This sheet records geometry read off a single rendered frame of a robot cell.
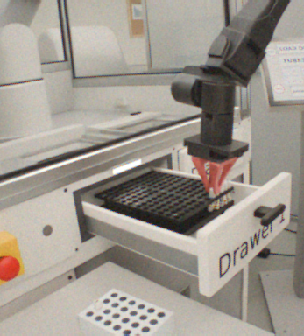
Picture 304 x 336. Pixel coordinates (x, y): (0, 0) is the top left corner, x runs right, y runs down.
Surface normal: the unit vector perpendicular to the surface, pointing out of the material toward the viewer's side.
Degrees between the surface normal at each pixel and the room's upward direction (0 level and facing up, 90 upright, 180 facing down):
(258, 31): 106
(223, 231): 90
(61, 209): 90
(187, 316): 0
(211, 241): 90
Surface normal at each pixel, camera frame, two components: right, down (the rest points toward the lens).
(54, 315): -0.09, -0.95
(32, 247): 0.73, 0.14
